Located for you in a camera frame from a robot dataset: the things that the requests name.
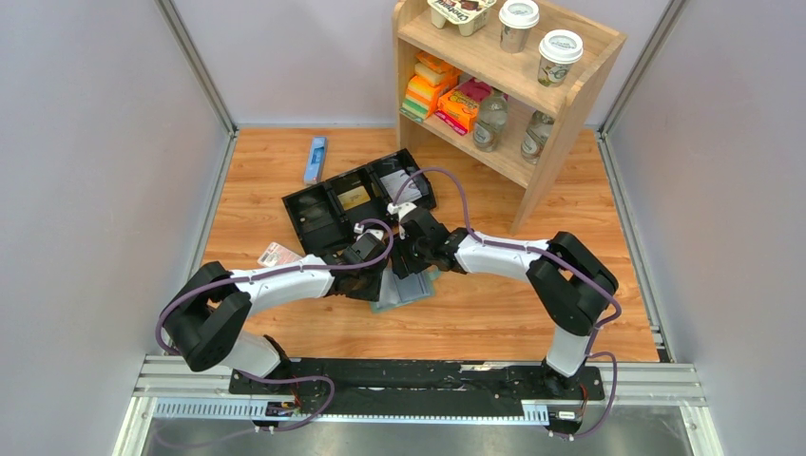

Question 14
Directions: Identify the teal leather card holder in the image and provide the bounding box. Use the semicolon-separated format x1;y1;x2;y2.
370;267;441;314

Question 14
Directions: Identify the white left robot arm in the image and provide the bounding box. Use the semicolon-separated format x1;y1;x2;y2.
156;232;390;394

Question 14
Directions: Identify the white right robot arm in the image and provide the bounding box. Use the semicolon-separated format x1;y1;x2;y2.
388;203;619;398

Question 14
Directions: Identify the silver VIP card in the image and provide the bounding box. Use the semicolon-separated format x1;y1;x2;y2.
380;170;424;204

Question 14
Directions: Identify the gold card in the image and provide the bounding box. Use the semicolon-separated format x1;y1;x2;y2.
336;186;372;212

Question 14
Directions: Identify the black three-compartment tray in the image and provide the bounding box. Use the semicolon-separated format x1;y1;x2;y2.
282;148;436;256

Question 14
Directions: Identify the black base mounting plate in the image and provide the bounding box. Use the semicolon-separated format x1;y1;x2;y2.
229;358;606;417

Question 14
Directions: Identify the blue rectangular box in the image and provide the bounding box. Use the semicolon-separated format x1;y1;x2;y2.
303;136;327;185

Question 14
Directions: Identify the orange snack box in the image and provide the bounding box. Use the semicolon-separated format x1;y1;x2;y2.
434;78;492;136

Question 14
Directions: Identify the glass bottle left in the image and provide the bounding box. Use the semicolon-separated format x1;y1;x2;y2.
472;88;509;152

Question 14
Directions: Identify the glass bottle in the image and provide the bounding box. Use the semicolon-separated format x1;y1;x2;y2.
472;88;509;152
521;110;554;163

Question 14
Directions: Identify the wooden shelf unit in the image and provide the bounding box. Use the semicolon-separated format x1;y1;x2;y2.
391;0;628;236

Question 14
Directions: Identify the glass bottle right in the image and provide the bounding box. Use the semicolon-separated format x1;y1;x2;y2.
521;110;554;163

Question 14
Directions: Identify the stacked colourful sponges pack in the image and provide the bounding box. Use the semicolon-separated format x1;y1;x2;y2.
399;51;461;123

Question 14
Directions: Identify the paper coffee cup right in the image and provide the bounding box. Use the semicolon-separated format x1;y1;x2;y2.
538;29;584;87

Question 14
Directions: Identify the paper coffee cup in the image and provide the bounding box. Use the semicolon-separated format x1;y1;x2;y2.
499;0;540;53
538;29;584;87

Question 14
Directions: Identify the chocolate pudding cup pack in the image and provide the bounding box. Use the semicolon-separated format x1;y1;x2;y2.
427;0;497;37

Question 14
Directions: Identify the paper coffee cup left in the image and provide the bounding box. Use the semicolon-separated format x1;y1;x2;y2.
499;0;540;53

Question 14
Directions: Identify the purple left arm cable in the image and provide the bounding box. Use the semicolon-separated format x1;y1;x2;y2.
154;218;396;434

